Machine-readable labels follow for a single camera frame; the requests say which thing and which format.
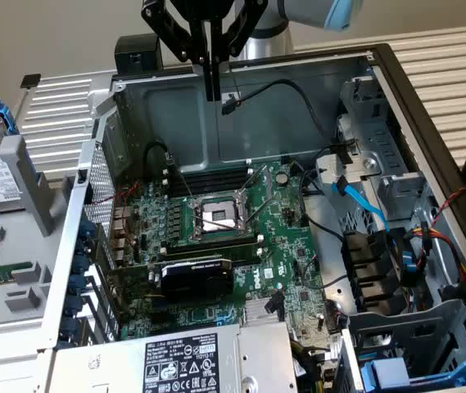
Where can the grey metal drive cage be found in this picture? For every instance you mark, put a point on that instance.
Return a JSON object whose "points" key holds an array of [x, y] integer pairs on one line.
{"points": [[380, 139]]}

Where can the dark blue slot clip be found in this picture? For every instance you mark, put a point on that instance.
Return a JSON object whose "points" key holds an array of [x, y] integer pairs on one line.
{"points": [[78, 283], [80, 265], [87, 227], [69, 326], [82, 246], [73, 305]]}

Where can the metal socket cover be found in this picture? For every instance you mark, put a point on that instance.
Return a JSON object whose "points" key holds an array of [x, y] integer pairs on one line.
{"points": [[266, 180]]}

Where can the CPU socket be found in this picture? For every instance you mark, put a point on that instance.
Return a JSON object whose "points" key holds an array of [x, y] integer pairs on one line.
{"points": [[216, 215]]}

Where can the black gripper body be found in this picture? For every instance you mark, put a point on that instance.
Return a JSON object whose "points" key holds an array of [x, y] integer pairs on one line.
{"points": [[208, 8]]}

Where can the grey parts rack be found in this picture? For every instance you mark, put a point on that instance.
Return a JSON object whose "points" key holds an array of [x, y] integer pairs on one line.
{"points": [[19, 245]]}

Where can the black RAM slot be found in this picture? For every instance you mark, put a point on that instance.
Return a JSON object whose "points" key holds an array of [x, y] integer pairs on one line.
{"points": [[212, 241], [208, 183], [245, 257], [212, 171]]}

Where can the black fan shroud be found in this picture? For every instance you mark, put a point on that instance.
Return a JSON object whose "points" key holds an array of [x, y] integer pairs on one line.
{"points": [[363, 262]]}

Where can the metal locking lever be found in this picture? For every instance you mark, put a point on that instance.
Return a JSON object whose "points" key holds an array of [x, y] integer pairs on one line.
{"points": [[255, 212], [183, 184]]}

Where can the black graphics card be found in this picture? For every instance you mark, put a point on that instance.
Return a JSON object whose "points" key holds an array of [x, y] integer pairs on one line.
{"points": [[200, 282]]}

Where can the round coin cell battery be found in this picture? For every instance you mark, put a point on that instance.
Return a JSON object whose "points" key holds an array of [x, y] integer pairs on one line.
{"points": [[283, 177]]}

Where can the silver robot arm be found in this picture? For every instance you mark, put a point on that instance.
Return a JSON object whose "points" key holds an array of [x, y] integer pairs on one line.
{"points": [[269, 41]]}

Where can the green motherboard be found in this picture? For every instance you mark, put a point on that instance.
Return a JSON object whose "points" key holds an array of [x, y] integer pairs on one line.
{"points": [[286, 245]]}

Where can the silver finned heat sink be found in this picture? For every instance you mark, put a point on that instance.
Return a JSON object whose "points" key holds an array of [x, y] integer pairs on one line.
{"points": [[255, 311]]}

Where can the metal rear port block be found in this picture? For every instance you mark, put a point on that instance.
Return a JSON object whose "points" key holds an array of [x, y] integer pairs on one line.
{"points": [[120, 241]]}

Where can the grey power supply unit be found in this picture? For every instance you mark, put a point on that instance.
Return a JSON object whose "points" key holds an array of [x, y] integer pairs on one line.
{"points": [[257, 356]]}

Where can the black box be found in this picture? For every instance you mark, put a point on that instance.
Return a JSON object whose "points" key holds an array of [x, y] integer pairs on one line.
{"points": [[138, 53]]}

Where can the grey open PC case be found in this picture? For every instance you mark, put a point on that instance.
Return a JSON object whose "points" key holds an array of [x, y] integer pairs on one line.
{"points": [[175, 114]]}

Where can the grey metal disk bay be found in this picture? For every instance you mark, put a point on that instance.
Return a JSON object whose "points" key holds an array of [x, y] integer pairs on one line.
{"points": [[400, 323]]}

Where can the blue disk bracket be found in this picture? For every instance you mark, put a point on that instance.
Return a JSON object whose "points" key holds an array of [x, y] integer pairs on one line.
{"points": [[388, 372]]}

